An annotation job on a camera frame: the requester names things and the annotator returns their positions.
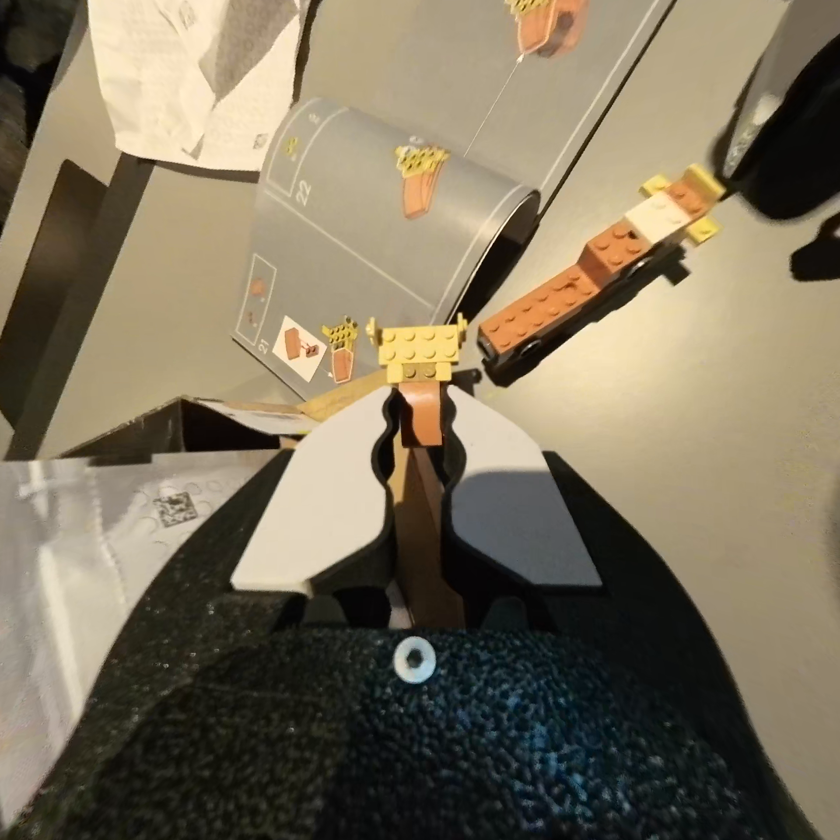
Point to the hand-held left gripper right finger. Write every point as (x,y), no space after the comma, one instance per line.
(518,518)

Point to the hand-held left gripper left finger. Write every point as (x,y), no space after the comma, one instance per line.
(315,518)

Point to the brown brick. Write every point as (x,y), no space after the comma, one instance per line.
(420,417)

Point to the tan brick assembly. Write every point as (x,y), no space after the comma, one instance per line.
(420,344)

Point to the grey desk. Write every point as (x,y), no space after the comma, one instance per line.
(656,459)

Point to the dark printed cardboard box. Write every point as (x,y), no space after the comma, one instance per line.
(131,433)

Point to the orange and tan brick model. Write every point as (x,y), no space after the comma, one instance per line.
(558,302)

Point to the white printed paper bag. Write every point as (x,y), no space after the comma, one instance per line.
(79,558)

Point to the grey instruction booklet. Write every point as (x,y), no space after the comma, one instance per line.
(367,229)

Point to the empty white paper bag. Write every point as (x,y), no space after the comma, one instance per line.
(177,79)

